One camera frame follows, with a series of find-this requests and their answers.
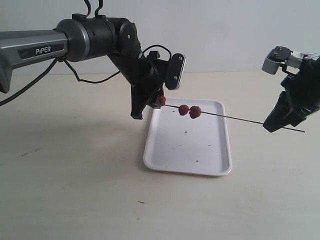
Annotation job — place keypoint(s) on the white rectangular plastic tray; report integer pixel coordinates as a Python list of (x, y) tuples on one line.
[(183, 145)]

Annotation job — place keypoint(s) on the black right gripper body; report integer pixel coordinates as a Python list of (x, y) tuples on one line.
[(304, 86)]

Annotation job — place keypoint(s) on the red-brown meat ball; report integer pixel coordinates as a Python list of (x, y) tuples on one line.
[(183, 110), (162, 100), (194, 112)]

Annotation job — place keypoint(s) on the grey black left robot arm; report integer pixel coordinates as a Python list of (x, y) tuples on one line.
[(81, 38)]

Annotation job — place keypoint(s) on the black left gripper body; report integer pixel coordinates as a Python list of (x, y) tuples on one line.
[(142, 73)]

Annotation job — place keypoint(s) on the thin metal skewer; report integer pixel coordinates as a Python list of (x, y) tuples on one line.
[(221, 116)]

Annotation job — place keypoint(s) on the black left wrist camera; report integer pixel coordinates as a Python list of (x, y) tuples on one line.
[(174, 71)]

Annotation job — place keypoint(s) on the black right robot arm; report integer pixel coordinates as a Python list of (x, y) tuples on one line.
[(300, 98)]

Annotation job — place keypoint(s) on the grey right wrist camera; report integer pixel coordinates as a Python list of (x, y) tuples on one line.
[(275, 58)]

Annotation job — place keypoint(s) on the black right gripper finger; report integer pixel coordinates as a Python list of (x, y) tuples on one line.
[(299, 115), (281, 114)]

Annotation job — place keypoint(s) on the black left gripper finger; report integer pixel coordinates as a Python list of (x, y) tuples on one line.
[(141, 96), (154, 100)]

